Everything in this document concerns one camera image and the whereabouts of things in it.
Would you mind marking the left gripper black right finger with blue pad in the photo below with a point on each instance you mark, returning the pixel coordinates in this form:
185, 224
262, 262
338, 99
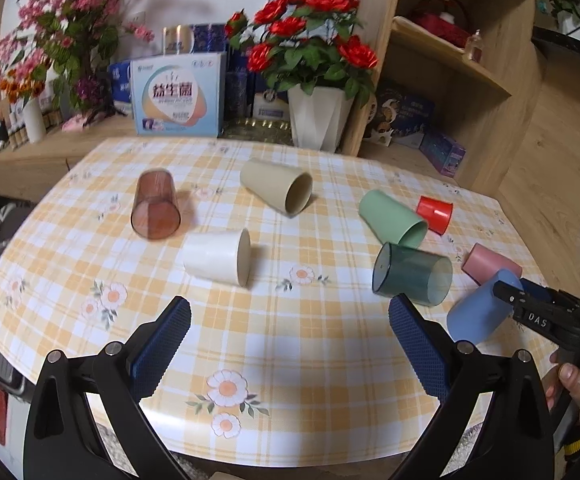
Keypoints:
515, 440

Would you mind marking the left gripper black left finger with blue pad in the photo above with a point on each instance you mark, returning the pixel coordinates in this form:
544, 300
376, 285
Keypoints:
61, 438

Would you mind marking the blue plastic cup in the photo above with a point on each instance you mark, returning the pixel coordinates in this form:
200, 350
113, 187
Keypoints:
476, 316

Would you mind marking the white plastic cup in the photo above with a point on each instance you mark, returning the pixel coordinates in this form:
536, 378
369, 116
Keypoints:
223, 257

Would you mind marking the yellow plaid tablecloth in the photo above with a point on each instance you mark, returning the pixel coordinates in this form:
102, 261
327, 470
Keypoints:
298, 368

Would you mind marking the small glass bottle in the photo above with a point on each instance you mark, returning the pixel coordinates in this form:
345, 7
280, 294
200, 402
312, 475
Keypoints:
474, 47

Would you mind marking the beige plastic cup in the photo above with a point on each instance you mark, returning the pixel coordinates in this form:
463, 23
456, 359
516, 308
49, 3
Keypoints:
286, 189

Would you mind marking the white ribbed vase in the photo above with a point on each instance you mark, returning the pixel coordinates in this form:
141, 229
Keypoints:
34, 121

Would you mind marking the pink plastic cup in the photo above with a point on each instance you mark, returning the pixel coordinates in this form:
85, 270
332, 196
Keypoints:
482, 264

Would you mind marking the brown translucent cup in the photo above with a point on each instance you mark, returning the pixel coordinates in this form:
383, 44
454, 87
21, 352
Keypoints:
155, 214

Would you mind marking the red rose bouquet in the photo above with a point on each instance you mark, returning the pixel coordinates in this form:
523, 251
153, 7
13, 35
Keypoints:
306, 44

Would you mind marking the pink blossom arrangement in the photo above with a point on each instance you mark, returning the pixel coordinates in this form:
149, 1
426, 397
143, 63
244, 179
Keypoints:
68, 45

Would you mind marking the wooden shelf unit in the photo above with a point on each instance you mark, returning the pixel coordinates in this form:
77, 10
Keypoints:
487, 106

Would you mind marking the purple box on shelf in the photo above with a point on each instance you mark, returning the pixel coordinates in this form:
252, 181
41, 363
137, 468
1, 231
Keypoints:
443, 152

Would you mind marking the light blue probiotic box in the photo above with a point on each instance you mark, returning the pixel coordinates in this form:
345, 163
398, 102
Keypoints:
178, 95

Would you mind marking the white geometric vase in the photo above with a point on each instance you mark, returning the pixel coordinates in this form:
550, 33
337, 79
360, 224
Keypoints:
318, 119

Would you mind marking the red basket on shelf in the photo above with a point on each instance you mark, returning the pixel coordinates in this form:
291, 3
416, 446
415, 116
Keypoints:
446, 19

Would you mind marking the dark teal translucent cup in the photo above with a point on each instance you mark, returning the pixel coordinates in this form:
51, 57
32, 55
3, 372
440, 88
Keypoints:
425, 278

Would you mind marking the low wooden cabinet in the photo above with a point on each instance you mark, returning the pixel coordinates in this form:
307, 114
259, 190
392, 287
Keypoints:
31, 171

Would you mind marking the dark illustrated box on shelf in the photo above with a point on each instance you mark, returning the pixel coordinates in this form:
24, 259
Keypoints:
398, 116

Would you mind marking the small red cup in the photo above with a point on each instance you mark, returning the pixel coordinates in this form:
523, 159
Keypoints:
436, 212

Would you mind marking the light green plastic cup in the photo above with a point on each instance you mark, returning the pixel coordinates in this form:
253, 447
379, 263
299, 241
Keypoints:
391, 221

